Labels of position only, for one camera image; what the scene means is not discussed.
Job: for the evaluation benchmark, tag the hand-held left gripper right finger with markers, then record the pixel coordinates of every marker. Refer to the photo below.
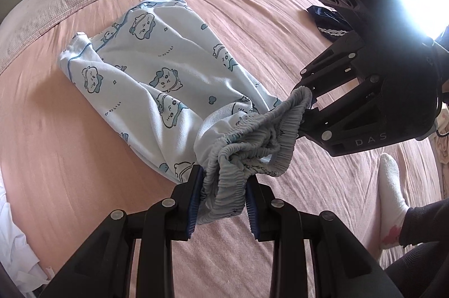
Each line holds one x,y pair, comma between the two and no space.
253,210

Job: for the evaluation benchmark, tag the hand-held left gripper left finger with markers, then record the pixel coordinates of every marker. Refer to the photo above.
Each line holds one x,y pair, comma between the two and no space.
186,206

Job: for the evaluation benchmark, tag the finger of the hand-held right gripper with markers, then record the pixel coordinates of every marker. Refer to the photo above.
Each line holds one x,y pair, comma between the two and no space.
333,69
350,129

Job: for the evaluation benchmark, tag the light blue printed pajama pants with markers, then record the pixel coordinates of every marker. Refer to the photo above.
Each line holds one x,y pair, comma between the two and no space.
140,73

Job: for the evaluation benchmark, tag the navy striped garment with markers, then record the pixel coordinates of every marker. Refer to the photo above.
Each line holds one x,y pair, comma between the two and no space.
329,24

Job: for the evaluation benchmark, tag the person's white sock foot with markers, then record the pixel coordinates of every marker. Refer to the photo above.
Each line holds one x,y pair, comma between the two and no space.
391,192

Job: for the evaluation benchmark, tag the person's black trouser leg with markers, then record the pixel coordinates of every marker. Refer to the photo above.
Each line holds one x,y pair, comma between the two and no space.
424,249

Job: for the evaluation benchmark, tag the white cloth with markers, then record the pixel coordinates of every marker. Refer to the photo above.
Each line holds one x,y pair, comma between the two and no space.
17,241

